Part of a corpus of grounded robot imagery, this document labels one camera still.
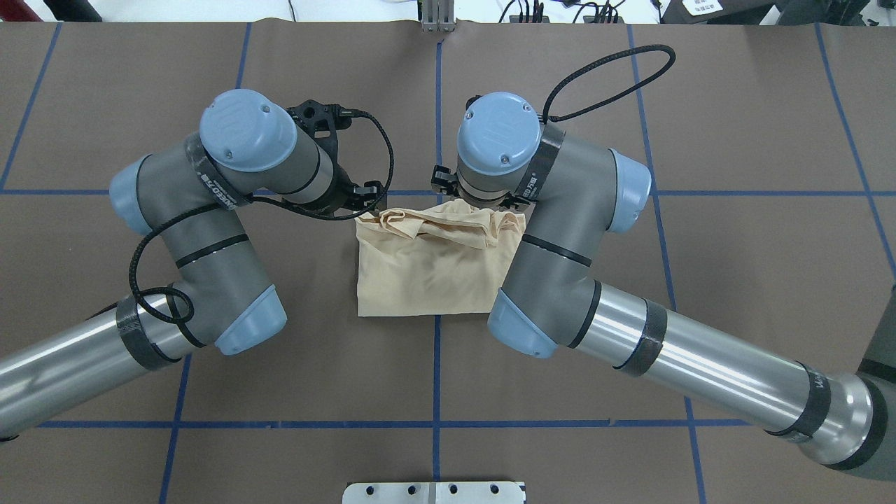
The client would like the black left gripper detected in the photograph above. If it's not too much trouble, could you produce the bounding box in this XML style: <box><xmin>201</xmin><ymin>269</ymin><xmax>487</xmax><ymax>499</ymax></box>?
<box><xmin>318</xmin><ymin>164</ymin><xmax>460</xmax><ymax>216</ymax></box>

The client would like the cream long-sleeve graphic shirt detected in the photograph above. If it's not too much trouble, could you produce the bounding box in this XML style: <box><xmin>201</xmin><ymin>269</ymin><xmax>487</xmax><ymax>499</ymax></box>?
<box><xmin>355</xmin><ymin>199</ymin><xmax>527</xmax><ymax>318</ymax></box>

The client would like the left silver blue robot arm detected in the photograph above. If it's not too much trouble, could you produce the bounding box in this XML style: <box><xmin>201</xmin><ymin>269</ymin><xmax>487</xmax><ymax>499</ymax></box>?
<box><xmin>1</xmin><ymin>89</ymin><xmax>395</xmax><ymax>442</ymax></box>

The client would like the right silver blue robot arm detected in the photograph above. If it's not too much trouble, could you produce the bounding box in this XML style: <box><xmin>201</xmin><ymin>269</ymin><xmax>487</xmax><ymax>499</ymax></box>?
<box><xmin>433</xmin><ymin>92</ymin><xmax>894</xmax><ymax>481</ymax></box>

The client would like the brown paper table cover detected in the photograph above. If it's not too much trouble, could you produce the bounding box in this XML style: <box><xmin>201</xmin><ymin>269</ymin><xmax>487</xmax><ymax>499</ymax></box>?
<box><xmin>2</xmin><ymin>20</ymin><xmax>894</xmax><ymax>503</ymax></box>

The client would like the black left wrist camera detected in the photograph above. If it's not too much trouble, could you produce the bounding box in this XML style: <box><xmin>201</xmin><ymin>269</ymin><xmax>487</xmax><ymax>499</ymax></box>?
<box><xmin>286</xmin><ymin>99</ymin><xmax>354</xmax><ymax>162</ymax></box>

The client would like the aluminium frame post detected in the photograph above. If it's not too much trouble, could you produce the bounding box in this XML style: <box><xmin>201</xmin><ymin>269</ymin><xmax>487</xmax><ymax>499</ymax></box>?
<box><xmin>416</xmin><ymin>0</ymin><xmax>456</xmax><ymax>32</ymax></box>

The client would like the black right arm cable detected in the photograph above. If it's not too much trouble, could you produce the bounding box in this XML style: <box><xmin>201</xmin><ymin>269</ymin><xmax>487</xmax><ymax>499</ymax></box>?
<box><xmin>540</xmin><ymin>43</ymin><xmax>677</xmax><ymax>124</ymax></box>

